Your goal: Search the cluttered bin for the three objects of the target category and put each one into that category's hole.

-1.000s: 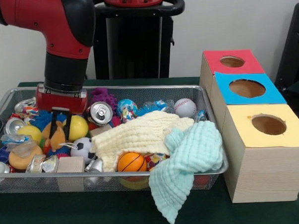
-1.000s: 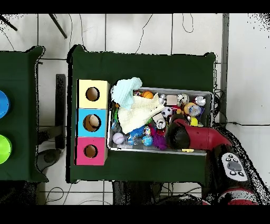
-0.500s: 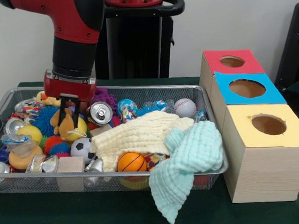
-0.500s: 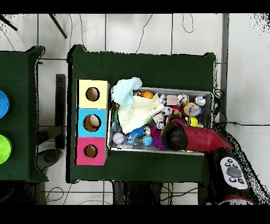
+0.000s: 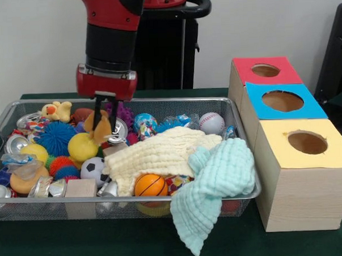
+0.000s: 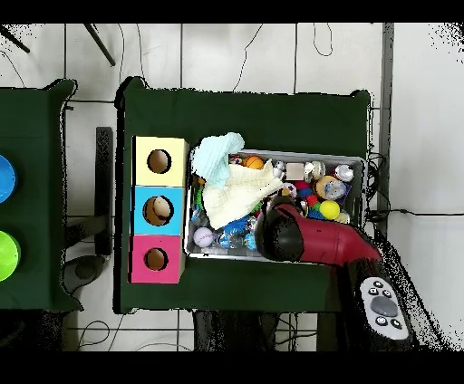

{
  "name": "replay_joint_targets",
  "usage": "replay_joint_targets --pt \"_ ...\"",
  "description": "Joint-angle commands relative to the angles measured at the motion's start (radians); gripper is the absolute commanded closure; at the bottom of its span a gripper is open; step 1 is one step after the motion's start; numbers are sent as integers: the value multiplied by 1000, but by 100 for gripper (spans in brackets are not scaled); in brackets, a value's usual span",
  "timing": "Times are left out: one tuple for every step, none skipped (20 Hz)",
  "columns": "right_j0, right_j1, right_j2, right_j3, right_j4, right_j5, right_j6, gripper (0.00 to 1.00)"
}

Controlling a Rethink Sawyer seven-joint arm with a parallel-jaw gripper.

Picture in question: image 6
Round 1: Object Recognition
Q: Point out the mint green cloth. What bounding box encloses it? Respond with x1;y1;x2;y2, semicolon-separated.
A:
190;131;246;189

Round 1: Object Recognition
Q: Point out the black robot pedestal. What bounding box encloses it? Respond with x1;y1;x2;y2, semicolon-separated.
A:
191;309;280;351

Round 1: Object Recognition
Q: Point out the dark green side table cloth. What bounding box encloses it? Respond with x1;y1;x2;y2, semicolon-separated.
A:
0;78;84;312

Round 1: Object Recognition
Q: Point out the bright green bowl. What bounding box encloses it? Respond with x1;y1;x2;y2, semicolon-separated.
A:
0;230;22;283

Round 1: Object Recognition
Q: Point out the plain wooden block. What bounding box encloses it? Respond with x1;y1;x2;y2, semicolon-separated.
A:
285;161;306;181

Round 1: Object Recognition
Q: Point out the blue bowl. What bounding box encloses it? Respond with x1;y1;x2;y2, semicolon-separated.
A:
0;154;18;204

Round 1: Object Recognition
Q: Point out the cream yellow cloth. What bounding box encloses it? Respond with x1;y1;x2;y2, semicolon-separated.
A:
201;158;285;231

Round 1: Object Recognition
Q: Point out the shallow clear mesh bin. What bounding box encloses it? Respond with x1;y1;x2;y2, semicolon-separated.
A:
183;145;366;267

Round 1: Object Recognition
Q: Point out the black tripod leg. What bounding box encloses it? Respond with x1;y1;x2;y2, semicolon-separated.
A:
83;23;117;67
0;26;31;54

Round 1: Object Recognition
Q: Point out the wooden box with three holes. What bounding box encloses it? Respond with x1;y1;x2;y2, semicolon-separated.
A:
128;135;190;284

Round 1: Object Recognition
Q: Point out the white baseball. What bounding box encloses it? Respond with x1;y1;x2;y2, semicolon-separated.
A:
192;226;215;249

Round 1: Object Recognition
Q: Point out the small yellow ball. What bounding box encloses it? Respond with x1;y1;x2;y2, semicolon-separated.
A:
318;199;341;221

